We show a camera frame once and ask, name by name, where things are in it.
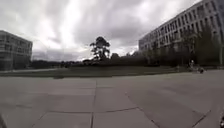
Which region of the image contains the dark grass lawn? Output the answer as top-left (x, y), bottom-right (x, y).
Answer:
top-left (0, 65), bottom-right (188, 79)

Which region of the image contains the tall dark tree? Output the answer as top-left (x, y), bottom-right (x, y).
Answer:
top-left (89, 36), bottom-right (111, 61)

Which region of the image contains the dark hedge line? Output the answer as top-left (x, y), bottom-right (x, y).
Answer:
top-left (30, 53), bottom-right (148, 70)

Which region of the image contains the grey concrete slab pavement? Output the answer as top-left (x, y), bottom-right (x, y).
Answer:
top-left (0, 69), bottom-right (224, 128)

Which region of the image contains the row of trees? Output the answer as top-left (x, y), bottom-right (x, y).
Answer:
top-left (143, 28), bottom-right (223, 67)

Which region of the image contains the person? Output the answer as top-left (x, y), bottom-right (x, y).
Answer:
top-left (189, 59), bottom-right (196, 72)

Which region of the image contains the large grey multi-storey building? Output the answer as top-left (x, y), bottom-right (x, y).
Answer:
top-left (138, 0), bottom-right (224, 66)

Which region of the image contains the grey building with windows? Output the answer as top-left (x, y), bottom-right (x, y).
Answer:
top-left (0, 29), bottom-right (34, 71)

